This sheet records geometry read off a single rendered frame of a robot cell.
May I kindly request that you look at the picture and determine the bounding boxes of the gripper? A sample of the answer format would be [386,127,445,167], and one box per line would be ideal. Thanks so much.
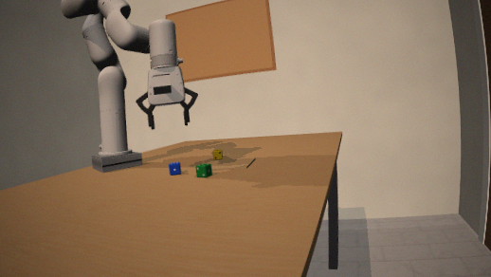
[136,65,198,130]

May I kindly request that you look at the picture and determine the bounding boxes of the green die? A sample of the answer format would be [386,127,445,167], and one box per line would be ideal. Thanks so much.
[195,163,212,177]

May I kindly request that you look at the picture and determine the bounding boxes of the blue die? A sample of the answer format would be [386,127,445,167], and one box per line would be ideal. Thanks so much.
[169,162,181,175]

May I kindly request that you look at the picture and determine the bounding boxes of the yellow die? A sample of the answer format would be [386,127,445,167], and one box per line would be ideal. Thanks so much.
[213,149,223,160]

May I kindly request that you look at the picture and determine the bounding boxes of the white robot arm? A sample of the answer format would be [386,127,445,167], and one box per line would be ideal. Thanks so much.
[61,0,183,156]

